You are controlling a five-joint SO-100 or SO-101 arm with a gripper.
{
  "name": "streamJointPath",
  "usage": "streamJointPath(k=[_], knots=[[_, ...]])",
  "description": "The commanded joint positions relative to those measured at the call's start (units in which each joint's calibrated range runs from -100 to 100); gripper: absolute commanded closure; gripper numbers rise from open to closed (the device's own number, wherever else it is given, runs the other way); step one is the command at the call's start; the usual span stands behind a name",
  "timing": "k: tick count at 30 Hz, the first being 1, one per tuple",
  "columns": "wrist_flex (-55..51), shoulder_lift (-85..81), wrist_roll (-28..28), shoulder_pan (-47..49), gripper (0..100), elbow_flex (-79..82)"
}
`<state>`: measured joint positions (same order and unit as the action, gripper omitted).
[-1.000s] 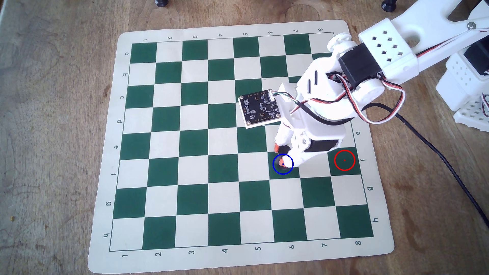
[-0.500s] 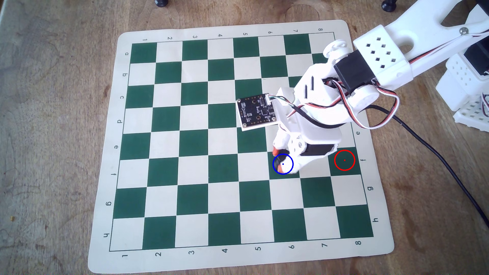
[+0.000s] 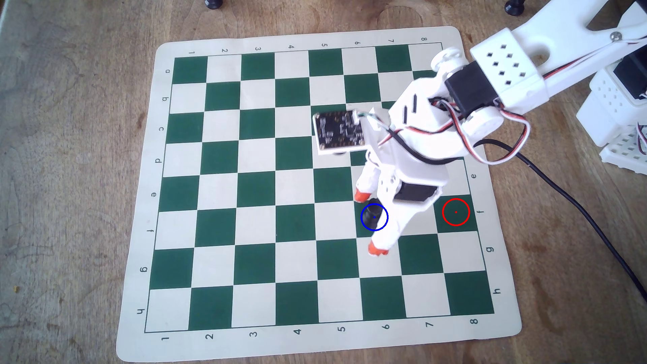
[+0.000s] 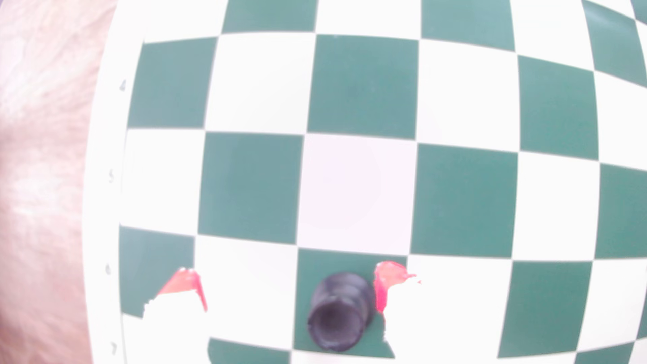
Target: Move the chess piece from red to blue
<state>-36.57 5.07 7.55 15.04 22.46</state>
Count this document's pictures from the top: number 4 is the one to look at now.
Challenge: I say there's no black chess piece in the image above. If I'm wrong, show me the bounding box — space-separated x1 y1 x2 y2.
307 272 377 353

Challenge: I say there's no red-tipped white-wrapped gripper finger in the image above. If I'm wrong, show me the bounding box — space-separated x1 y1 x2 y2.
374 261 498 364
143 268 211 364

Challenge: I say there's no green and white chess mat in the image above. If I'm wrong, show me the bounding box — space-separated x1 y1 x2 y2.
82 0 647 364

